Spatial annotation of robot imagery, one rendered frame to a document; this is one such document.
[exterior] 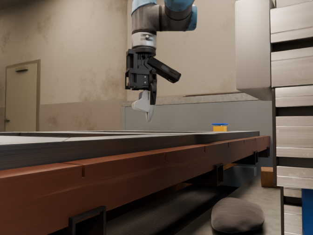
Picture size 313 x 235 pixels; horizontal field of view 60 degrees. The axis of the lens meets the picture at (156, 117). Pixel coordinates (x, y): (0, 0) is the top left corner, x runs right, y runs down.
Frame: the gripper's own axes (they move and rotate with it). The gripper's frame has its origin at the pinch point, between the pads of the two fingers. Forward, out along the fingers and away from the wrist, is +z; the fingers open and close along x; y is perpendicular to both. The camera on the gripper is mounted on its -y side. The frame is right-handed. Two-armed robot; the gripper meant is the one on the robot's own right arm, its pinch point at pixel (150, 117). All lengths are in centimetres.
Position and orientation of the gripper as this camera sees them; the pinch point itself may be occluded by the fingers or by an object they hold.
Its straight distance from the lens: 81.2
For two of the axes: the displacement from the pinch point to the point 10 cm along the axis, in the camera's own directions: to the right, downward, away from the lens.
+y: -9.5, -0.1, -3.0
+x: 3.0, -0.3, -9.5
